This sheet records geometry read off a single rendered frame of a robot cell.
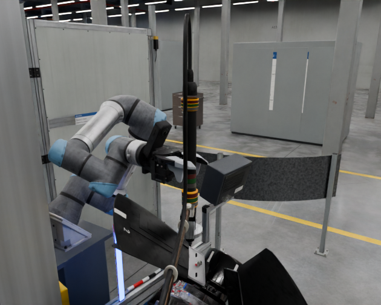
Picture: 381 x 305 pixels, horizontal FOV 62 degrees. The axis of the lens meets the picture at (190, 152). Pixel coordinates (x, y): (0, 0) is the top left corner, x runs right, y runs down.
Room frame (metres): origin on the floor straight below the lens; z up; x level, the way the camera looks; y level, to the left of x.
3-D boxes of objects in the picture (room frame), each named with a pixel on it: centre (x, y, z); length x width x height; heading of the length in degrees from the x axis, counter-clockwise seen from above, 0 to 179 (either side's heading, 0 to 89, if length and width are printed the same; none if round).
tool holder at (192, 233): (0.76, 0.00, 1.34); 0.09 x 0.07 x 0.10; 174
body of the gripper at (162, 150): (0.84, 0.09, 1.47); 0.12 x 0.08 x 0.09; 49
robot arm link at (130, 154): (0.89, 0.15, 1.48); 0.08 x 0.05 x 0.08; 139
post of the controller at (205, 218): (1.41, -0.08, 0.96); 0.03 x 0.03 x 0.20; 49
